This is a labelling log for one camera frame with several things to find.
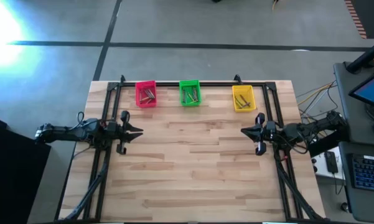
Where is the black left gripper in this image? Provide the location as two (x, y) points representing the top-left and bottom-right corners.
(105, 110), (144, 156)

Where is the yellow plastic basket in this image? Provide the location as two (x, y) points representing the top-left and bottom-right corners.
(231, 85), (257, 113)

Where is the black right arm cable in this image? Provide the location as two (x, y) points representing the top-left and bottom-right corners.
(278, 133), (309, 156)

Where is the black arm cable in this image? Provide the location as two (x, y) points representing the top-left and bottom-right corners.
(278, 133), (309, 156)
(75, 111), (88, 126)

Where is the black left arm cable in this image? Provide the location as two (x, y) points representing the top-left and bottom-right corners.
(75, 111), (88, 126)

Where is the backlit keyboard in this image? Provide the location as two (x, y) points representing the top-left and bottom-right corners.
(349, 153), (374, 193)

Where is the white box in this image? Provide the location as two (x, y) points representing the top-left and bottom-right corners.
(310, 146), (346, 181)

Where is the large black cabinet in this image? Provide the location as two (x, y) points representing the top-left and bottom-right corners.
(0, 113), (52, 224)

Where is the black phone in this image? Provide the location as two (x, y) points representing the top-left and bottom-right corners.
(324, 151), (339, 174)

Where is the red plastic basket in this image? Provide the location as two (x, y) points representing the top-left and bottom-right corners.
(134, 80), (158, 109)

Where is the black floor mat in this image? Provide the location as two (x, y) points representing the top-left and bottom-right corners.
(351, 0), (374, 40)

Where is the yellow cable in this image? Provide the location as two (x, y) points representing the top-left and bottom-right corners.
(297, 81), (337, 106)

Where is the grey desk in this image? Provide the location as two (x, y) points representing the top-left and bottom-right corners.
(333, 61), (374, 224)

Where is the black monitor pole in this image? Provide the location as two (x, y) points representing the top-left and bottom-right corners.
(347, 37), (374, 75)

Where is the computer monitor blue screen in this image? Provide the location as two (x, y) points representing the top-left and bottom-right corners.
(348, 67), (374, 110)

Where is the black aluminium table frame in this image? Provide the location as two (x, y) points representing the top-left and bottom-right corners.
(57, 74), (330, 222)

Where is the green plastic basket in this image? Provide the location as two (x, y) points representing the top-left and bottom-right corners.
(179, 80), (202, 108)

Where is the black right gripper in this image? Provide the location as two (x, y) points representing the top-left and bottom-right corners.
(240, 112), (284, 157)

